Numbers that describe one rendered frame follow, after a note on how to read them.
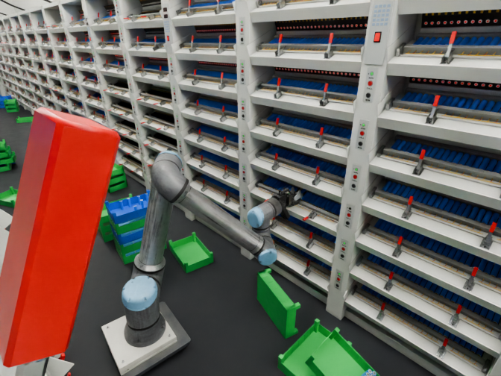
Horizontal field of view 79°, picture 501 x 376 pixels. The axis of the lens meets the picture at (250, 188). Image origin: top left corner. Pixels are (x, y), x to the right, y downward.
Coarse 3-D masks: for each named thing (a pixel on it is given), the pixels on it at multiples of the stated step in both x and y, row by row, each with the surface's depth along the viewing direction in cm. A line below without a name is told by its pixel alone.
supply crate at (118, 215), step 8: (136, 200) 215; (144, 200) 218; (112, 208) 206; (120, 208) 209; (128, 208) 209; (144, 208) 199; (112, 216) 192; (120, 216) 191; (128, 216) 195; (136, 216) 198
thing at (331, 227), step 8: (264, 176) 191; (256, 184) 185; (256, 192) 184; (264, 192) 182; (312, 192) 171; (264, 200) 180; (288, 208) 167; (296, 208) 166; (304, 208) 164; (296, 216) 166; (304, 216) 160; (320, 216) 157; (312, 224) 158; (320, 224) 153; (328, 224) 152; (336, 224) 144; (328, 232) 153; (336, 232) 148
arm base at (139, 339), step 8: (160, 320) 145; (128, 328) 139; (144, 328) 137; (152, 328) 140; (160, 328) 143; (128, 336) 139; (136, 336) 138; (144, 336) 138; (152, 336) 140; (160, 336) 143; (136, 344) 138; (144, 344) 138; (152, 344) 140
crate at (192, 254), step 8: (192, 232) 225; (168, 240) 216; (184, 240) 224; (192, 240) 228; (200, 240) 220; (176, 248) 220; (184, 248) 220; (192, 248) 220; (200, 248) 220; (176, 256) 208; (184, 256) 212; (192, 256) 212; (200, 256) 212; (208, 256) 212; (184, 264) 195; (192, 264) 198; (200, 264) 201
